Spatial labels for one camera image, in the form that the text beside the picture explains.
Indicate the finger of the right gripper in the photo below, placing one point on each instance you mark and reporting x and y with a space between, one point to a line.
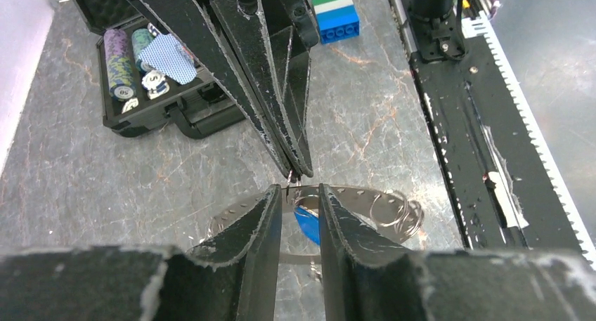
192 24
271 40

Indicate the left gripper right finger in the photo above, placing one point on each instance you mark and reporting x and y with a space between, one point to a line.
368 277

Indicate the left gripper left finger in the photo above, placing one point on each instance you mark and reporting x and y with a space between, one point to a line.
230 276

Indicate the small blue key tag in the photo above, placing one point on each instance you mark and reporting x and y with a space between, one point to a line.
308 223

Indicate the blue green white block stack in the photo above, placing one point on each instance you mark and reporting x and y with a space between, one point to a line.
336 19

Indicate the black poker chip case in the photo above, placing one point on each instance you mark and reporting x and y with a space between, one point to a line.
148 78

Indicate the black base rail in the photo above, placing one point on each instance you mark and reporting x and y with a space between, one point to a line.
499 190

